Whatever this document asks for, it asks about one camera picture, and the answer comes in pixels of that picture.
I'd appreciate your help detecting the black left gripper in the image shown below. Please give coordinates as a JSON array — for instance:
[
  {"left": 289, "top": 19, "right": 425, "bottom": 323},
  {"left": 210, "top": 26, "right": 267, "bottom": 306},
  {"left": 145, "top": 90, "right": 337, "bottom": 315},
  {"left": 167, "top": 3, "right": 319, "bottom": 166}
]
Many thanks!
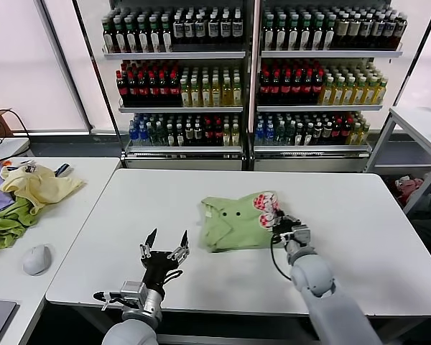
[{"left": 139, "top": 228, "right": 191, "bottom": 288}]

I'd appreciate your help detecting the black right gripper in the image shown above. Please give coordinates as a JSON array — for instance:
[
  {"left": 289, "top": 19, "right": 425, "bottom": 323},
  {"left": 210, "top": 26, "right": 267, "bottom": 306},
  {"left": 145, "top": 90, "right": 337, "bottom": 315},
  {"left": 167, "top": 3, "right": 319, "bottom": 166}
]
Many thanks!
[{"left": 272, "top": 211, "right": 298, "bottom": 240}]

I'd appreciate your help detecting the light green t-shirt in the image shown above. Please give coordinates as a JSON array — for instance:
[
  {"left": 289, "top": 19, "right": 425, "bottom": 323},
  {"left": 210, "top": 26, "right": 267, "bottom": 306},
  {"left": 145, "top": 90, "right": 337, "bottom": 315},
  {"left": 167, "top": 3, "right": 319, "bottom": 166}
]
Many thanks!
[{"left": 195, "top": 190, "right": 287, "bottom": 254}]

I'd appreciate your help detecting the cola bottle red label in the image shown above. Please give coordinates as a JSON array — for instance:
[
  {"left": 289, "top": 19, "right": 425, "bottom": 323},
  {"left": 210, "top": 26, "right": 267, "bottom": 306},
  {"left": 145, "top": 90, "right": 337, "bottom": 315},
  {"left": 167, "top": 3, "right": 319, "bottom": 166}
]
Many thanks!
[
  {"left": 312, "top": 70, "right": 325, "bottom": 104},
  {"left": 258, "top": 70, "right": 271, "bottom": 104},
  {"left": 136, "top": 71, "right": 149, "bottom": 104},
  {"left": 126, "top": 71, "right": 139, "bottom": 104},
  {"left": 280, "top": 70, "right": 292, "bottom": 104},
  {"left": 168, "top": 71, "right": 181, "bottom": 104},
  {"left": 269, "top": 70, "right": 282, "bottom": 104},
  {"left": 116, "top": 70, "right": 128, "bottom": 104},
  {"left": 302, "top": 70, "right": 314, "bottom": 104},
  {"left": 291, "top": 70, "right": 303, "bottom": 104},
  {"left": 157, "top": 71, "right": 170, "bottom": 104},
  {"left": 147, "top": 71, "right": 159, "bottom": 104}
]

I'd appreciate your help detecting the grey computer mouse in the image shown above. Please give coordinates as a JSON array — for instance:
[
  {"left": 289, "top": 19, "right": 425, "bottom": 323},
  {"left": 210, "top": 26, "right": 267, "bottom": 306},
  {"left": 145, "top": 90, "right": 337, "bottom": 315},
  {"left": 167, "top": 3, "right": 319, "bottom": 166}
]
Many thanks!
[{"left": 22, "top": 243, "right": 53, "bottom": 277}]

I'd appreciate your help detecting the yellow tea bottle green cap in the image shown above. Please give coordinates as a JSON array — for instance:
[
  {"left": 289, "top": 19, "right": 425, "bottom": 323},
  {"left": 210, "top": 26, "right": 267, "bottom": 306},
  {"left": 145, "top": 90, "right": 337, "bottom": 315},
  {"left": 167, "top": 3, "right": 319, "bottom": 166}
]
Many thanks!
[
  {"left": 354, "top": 76, "right": 366, "bottom": 106},
  {"left": 321, "top": 76, "right": 334, "bottom": 106},
  {"left": 180, "top": 78, "right": 191, "bottom": 107},
  {"left": 343, "top": 76, "right": 356, "bottom": 106},
  {"left": 333, "top": 76, "right": 345, "bottom": 106},
  {"left": 221, "top": 78, "right": 233, "bottom": 107},
  {"left": 375, "top": 78, "right": 388, "bottom": 106},
  {"left": 210, "top": 78, "right": 222, "bottom": 107},
  {"left": 200, "top": 78, "right": 212, "bottom": 107},
  {"left": 190, "top": 78, "right": 201, "bottom": 107},
  {"left": 231, "top": 78, "right": 243, "bottom": 107},
  {"left": 365, "top": 76, "right": 377, "bottom": 106}
]

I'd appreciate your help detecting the pink cloth bundle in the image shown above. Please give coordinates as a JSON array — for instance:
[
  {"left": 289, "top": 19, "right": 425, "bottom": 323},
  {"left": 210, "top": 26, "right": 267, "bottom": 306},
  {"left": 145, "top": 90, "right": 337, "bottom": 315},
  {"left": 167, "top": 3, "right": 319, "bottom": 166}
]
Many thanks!
[{"left": 394, "top": 175, "right": 425, "bottom": 206}]

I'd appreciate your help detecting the pale yellow shirt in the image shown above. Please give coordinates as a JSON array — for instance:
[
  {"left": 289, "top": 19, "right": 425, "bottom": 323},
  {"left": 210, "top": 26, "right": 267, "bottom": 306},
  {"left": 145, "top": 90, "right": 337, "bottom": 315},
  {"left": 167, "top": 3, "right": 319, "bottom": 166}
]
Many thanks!
[{"left": 0, "top": 164, "right": 87, "bottom": 216}]

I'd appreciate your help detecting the crumpled green garment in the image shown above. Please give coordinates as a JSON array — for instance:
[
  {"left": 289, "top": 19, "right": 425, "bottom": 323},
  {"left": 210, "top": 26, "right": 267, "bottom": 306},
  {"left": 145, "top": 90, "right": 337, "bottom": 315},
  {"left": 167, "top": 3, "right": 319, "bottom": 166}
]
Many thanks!
[{"left": 0, "top": 197, "right": 40, "bottom": 251}]

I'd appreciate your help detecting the grey drinks shelf rack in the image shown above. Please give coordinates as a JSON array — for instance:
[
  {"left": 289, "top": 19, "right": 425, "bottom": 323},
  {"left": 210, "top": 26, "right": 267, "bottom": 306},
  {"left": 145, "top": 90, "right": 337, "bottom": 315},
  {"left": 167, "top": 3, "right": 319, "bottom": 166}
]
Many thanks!
[
  {"left": 251, "top": 0, "right": 405, "bottom": 173},
  {"left": 100, "top": 0, "right": 252, "bottom": 172}
]

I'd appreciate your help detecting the dark bottle green cap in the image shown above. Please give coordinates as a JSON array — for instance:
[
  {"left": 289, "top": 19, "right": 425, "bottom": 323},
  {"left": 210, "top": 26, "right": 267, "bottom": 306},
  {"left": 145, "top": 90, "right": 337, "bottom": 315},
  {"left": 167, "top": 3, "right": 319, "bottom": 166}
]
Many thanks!
[
  {"left": 262, "top": 16, "right": 275, "bottom": 51},
  {"left": 160, "top": 17, "right": 173, "bottom": 53},
  {"left": 323, "top": 16, "right": 336, "bottom": 51},
  {"left": 149, "top": 17, "right": 162, "bottom": 53},
  {"left": 311, "top": 16, "right": 324, "bottom": 51},
  {"left": 287, "top": 16, "right": 300, "bottom": 51},
  {"left": 299, "top": 16, "right": 312, "bottom": 51},
  {"left": 125, "top": 17, "right": 138, "bottom": 53},
  {"left": 274, "top": 16, "right": 287, "bottom": 51},
  {"left": 136, "top": 17, "right": 150, "bottom": 53},
  {"left": 113, "top": 17, "right": 126, "bottom": 53},
  {"left": 102, "top": 17, "right": 115, "bottom": 53}
]

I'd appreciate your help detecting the black slanted pole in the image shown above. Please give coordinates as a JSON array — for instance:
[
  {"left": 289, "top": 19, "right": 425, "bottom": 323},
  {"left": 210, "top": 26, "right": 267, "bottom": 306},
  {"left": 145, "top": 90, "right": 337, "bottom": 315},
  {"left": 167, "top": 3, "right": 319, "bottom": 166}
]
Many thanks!
[
  {"left": 404, "top": 0, "right": 431, "bottom": 87},
  {"left": 71, "top": 0, "right": 125, "bottom": 159}
]

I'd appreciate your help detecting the black bottle white label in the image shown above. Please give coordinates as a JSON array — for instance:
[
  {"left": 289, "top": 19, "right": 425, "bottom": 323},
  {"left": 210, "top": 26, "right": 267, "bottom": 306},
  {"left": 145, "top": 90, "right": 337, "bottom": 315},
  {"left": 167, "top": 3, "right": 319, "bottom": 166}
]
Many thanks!
[
  {"left": 219, "top": 14, "right": 232, "bottom": 45},
  {"left": 195, "top": 14, "right": 207, "bottom": 45},
  {"left": 184, "top": 14, "right": 196, "bottom": 45},
  {"left": 172, "top": 14, "right": 185, "bottom": 45},
  {"left": 207, "top": 14, "right": 220, "bottom": 45},
  {"left": 231, "top": 14, "right": 244, "bottom": 45}
]

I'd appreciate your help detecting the dark bottle beige label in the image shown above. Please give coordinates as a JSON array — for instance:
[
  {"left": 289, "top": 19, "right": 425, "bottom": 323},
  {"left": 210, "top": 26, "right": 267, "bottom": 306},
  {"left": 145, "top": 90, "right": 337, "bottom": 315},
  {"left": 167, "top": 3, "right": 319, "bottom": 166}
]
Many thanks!
[
  {"left": 394, "top": 14, "right": 407, "bottom": 50},
  {"left": 371, "top": 14, "right": 384, "bottom": 50},
  {"left": 347, "top": 14, "right": 360, "bottom": 50},
  {"left": 359, "top": 14, "right": 372, "bottom": 50},
  {"left": 383, "top": 14, "right": 396, "bottom": 50},
  {"left": 335, "top": 14, "right": 348, "bottom": 50}
]

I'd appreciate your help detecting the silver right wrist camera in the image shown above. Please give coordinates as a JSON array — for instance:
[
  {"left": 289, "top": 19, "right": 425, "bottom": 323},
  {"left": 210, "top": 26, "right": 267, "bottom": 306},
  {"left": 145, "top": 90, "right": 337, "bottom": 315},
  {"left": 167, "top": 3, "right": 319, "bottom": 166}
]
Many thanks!
[{"left": 289, "top": 221, "right": 312, "bottom": 248}]

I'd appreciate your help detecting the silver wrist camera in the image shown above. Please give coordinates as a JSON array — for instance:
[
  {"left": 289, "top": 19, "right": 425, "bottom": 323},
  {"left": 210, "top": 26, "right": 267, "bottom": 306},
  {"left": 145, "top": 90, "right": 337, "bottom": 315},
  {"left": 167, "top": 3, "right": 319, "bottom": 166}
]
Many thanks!
[
  {"left": 119, "top": 281, "right": 147, "bottom": 306},
  {"left": 289, "top": 221, "right": 312, "bottom": 248}
]

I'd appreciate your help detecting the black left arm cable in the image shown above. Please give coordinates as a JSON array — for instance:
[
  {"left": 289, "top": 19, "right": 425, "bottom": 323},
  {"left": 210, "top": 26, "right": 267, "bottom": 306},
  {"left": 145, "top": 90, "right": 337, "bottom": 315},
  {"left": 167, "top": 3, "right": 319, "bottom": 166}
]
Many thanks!
[{"left": 164, "top": 268, "right": 185, "bottom": 285}]

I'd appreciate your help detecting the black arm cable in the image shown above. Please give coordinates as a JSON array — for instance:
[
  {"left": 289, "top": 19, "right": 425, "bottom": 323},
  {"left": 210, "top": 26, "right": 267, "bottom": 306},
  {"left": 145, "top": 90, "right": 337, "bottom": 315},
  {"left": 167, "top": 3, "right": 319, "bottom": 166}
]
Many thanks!
[
  {"left": 164, "top": 268, "right": 185, "bottom": 285},
  {"left": 269, "top": 232, "right": 295, "bottom": 283}
]

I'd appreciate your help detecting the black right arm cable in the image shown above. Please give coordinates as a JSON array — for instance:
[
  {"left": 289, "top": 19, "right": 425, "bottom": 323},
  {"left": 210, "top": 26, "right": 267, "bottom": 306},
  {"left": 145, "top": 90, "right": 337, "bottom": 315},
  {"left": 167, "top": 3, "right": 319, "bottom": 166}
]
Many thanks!
[{"left": 269, "top": 232, "right": 295, "bottom": 283}]

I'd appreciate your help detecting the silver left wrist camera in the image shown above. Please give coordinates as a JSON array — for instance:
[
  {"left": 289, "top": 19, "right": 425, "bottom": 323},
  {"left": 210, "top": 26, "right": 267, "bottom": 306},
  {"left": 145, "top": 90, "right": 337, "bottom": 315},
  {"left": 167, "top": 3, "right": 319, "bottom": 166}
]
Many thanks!
[{"left": 119, "top": 281, "right": 147, "bottom": 306}]

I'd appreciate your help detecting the black camera cable loop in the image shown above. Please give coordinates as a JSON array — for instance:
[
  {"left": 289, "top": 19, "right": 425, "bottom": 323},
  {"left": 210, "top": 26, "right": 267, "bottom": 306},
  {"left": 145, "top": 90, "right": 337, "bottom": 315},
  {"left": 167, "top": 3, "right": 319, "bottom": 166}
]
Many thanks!
[{"left": 92, "top": 290, "right": 123, "bottom": 312}]

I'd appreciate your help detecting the white metal frame table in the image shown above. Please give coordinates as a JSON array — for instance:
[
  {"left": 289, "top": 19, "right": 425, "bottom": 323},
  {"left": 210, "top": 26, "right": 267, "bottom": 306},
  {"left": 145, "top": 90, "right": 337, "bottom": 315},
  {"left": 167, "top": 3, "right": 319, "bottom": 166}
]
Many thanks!
[{"left": 365, "top": 106, "right": 431, "bottom": 216}]

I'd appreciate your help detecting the thin black cable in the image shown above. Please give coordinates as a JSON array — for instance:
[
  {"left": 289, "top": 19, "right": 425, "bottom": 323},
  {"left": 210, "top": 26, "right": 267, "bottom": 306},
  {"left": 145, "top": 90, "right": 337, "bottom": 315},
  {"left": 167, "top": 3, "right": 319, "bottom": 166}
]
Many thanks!
[{"left": 0, "top": 107, "right": 33, "bottom": 152}]

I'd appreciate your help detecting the grey window frame post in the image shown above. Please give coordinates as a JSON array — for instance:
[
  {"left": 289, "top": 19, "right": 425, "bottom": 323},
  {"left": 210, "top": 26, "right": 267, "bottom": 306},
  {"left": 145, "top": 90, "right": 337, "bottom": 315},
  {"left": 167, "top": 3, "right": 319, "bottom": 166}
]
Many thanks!
[{"left": 34, "top": 0, "right": 94, "bottom": 134}]

